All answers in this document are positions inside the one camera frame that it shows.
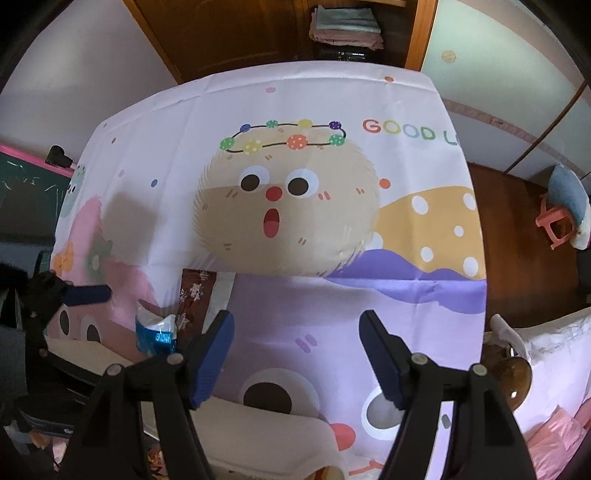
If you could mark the brown round bed knob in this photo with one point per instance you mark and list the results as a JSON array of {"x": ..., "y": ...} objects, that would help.
[{"x": 515, "y": 376}]

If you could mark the black chalkboard knob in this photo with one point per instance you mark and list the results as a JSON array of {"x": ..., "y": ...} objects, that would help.
[{"x": 57, "y": 156}]

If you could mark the green chalkboard pink frame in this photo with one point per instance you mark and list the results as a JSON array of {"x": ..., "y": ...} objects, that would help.
[{"x": 27, "y": 194}]

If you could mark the pink plastic stool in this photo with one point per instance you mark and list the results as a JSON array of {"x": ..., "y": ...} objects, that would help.
[{"x": 547, "y": 214}]

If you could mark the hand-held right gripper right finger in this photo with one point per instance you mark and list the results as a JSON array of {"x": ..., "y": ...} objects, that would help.
[{"x": 383, "y": 364}]

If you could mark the pink folded cloth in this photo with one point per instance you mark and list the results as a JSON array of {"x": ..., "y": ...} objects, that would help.
[{"x": 346, "y": 36}]

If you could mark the cartoon printed tablecloth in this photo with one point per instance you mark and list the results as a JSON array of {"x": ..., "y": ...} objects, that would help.
[{"x": 323, "y": 207}]

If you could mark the wooden door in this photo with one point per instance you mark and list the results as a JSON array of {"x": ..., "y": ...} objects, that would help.
[{"x": 207, "y": 37}]

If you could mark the blue and white cushion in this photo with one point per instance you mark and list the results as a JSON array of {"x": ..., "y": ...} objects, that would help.
[{"x": 568, "y": 194}]

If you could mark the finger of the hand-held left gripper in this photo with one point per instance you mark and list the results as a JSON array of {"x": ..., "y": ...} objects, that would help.
[{"x": 87, "y": 295}]

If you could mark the black storage box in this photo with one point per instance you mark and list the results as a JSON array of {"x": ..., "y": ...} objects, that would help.
[{"x": 353, "y": 55}]

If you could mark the pink blanket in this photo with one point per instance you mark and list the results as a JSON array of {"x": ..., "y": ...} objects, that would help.
[{"x": 554, "y": 434}]

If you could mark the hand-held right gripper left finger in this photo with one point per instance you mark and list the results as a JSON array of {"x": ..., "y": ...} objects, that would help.
[{"x": 210, "y": 364}]

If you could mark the white plastic tray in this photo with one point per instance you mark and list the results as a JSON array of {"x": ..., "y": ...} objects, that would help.
[{"x": 258, "y": 429}]

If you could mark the white pillow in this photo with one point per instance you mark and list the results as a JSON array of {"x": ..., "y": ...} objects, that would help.
[{"x": 554, "y": 341}]

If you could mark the blue snack packet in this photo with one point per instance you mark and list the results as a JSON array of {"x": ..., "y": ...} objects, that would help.
[{"x": 154, "y": 334}]

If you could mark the wooden corner shelf unit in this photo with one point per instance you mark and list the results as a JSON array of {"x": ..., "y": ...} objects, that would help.
[{"x": 415, "y": 37}]

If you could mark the pale blue floral wardrobe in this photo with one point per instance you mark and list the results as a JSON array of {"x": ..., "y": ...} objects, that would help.
[{"x": 498, "y": 69}]

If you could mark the brown and white snack packet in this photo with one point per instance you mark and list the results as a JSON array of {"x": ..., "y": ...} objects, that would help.
[{"x": 196, "y": 300}]

